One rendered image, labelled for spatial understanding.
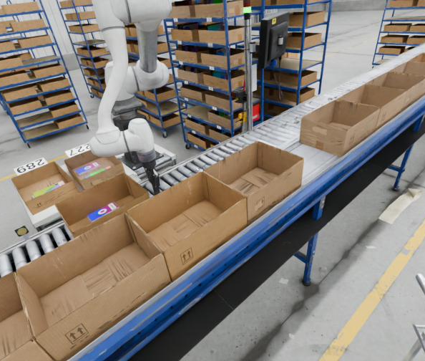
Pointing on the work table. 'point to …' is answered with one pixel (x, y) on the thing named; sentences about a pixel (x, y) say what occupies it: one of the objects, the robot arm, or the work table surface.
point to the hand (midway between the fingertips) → (156, 190)
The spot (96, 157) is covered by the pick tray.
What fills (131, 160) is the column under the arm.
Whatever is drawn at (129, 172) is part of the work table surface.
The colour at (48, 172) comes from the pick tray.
